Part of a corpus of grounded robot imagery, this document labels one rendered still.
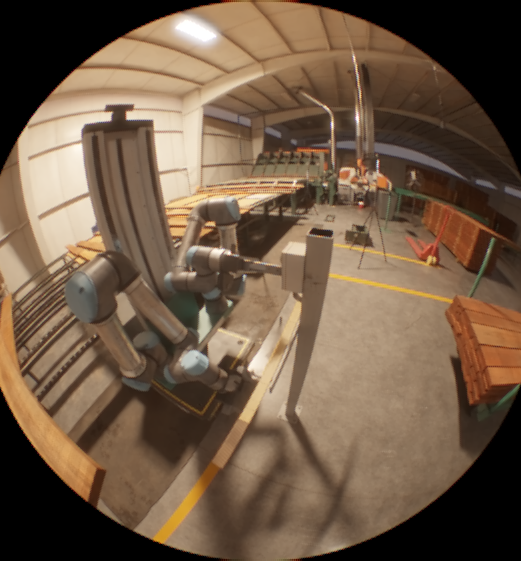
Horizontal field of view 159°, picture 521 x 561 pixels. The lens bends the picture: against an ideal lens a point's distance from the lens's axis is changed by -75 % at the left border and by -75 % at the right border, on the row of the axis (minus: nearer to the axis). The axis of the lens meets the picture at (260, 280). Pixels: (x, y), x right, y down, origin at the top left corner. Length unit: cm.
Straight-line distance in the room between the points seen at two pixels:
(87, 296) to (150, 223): 58
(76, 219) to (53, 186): 157
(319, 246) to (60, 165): 796
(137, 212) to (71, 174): 709
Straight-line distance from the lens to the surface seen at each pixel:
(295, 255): 44
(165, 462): 162
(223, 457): 45
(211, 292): 67
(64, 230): 765
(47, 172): 788
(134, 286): 60
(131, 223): 91
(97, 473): 75
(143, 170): 93
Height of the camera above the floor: 145
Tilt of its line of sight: 34 degrees down
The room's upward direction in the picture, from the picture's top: 4 degrees counter-clockwise
